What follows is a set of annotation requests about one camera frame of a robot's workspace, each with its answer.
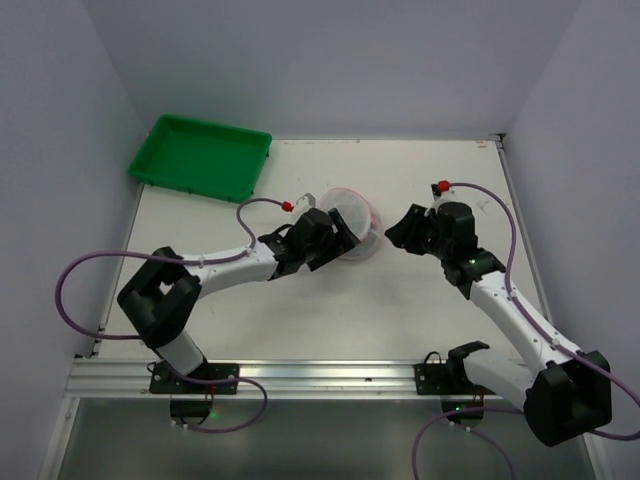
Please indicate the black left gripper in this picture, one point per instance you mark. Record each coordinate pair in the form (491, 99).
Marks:
(333, 238)

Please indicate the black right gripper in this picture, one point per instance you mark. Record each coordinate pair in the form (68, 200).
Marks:
(417, 231)

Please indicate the white mesh laundry bag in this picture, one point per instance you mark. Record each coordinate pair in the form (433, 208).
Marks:
(362, 218)

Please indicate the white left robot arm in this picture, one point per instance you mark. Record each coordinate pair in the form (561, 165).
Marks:
(160, 297)

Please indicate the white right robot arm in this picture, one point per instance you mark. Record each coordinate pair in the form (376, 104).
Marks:
(562, 391)

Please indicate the green plastic tray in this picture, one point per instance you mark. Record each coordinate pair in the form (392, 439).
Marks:
(201, 158)

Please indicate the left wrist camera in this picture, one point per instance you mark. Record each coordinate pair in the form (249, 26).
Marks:
(304, 203)

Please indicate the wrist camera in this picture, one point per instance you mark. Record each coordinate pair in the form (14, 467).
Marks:
(441, 189)
(304, 203)

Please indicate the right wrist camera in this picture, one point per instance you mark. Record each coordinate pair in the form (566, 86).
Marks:
(441, 189)

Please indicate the aluminium mounting rail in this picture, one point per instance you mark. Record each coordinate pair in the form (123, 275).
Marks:
(282, 380)

